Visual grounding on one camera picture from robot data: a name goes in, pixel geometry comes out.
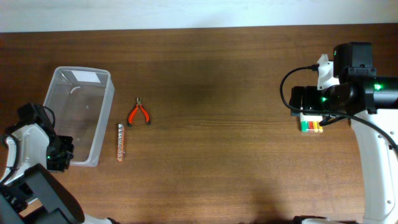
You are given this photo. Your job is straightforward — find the colourful bit set case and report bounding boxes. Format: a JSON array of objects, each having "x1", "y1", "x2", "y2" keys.
[{"x1": 300, "y1": 113, "x2": 323, "y2": 133}]

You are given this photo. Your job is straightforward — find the clear plastic container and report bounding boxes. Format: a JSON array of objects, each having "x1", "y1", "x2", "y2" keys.
[{"x1": 44, "y1": 66, "x2": 115, "y2": 167}]

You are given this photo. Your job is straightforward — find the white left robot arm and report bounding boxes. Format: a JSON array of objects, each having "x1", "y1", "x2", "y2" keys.
[{"x1": 1, "y1": 103, "x2": 117, "y2": 224}]

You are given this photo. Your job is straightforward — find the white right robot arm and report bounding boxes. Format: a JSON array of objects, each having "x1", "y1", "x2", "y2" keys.
[{"x1": 282, "y1": 42, "x2": 397, "y2": 223}]

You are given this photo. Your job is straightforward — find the orange socket rail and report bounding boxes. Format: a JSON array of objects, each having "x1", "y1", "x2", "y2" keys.
[{"x1": 117, "y1": 124, "x2": 125, "y2": 162}]

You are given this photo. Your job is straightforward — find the red-handled pliers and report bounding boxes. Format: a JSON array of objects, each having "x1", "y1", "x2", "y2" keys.
[{"x1": 126, "y1": 96, "x2": 152, "y2": 128}]

